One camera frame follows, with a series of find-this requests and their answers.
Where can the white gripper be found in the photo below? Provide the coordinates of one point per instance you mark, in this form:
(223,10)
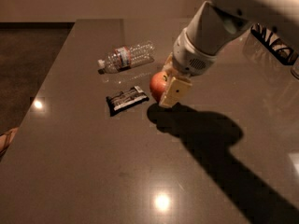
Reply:
(187,57)

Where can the red apple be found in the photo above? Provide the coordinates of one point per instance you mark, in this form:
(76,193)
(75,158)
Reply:
(157,85)

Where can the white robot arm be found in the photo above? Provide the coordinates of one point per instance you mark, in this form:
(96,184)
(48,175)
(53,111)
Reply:
(215,24)

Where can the black rxbar chocolate bar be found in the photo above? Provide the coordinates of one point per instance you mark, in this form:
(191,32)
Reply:
(125,99)

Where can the clear plastic water bottle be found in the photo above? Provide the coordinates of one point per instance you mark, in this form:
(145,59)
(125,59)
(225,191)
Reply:
(127,57)

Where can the foot in sandal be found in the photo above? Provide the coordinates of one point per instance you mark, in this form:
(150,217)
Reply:
(6,139)

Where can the black wire basket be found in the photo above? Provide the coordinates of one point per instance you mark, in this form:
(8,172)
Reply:
(285,54)

